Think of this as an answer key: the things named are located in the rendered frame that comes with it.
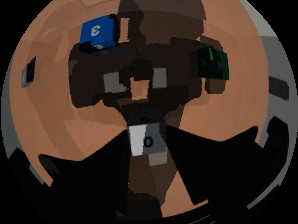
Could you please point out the blue block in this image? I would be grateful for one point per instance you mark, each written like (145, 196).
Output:
(99, 33)

